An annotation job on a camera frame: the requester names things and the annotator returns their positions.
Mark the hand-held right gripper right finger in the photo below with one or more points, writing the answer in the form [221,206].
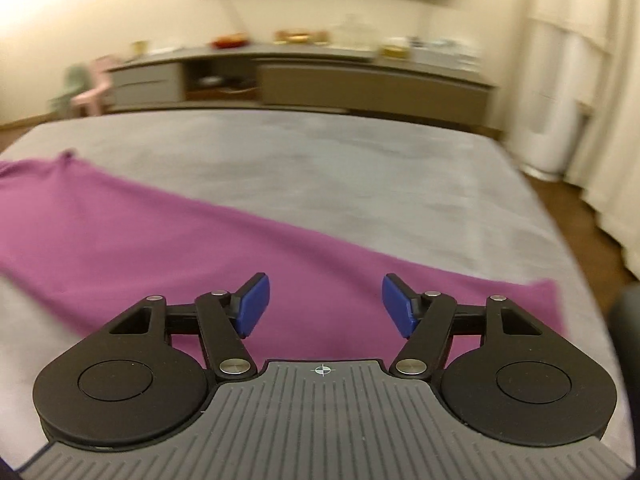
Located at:
[397,305]

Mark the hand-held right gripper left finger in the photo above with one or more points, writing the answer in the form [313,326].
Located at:
[253,305]

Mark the purple sweater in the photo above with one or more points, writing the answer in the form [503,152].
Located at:
[150,240]

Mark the round metal plate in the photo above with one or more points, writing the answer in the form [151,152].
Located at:
[237,89]

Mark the long grey-brown sideboard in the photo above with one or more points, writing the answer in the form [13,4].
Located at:
[375,87]

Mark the white air purifier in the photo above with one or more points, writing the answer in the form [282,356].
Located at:
[550,110]

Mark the gold tissue box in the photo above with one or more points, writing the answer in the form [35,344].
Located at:
[395,51]

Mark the white organizer box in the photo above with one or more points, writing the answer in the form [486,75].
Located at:
[445,55]

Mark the plate of orange fruit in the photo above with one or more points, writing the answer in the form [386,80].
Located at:
[230,41]

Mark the white flat tray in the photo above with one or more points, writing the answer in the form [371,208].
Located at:
[165,51]

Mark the amber glass cup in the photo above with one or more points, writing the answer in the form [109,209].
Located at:
[322,36]
[279,37]

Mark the gold bowl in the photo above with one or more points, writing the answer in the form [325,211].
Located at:
[298,38]

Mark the pink child chair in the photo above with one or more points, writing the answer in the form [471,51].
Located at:
[95,85]

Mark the clear glass cup set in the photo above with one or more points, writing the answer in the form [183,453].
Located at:
[356,35]

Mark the yellow cup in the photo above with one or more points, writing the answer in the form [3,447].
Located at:
[139,47]

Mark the green child chair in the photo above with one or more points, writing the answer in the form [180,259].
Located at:
[70,85]

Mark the cream curtain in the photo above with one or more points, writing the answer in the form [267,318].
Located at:
[615,110]

